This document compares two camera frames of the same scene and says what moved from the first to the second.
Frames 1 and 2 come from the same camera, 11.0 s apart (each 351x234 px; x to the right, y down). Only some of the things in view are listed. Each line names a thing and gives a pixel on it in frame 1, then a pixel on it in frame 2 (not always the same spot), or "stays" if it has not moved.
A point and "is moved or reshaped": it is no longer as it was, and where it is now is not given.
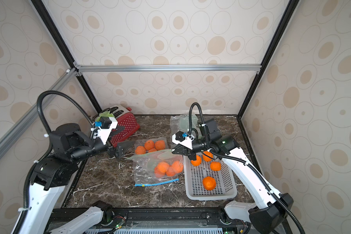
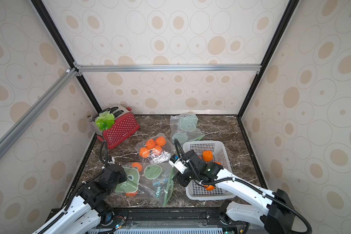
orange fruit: [207, 156] stays
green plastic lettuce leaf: [105, 114] stays
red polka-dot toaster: [127, 125] stays
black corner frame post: [291, 7] stays
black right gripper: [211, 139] -> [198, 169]
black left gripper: [120, 148] -> [125, 177]
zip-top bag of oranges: [164, 164] is moved or reshaped
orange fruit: [209, 183] stays
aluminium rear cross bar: [97, 68] stays
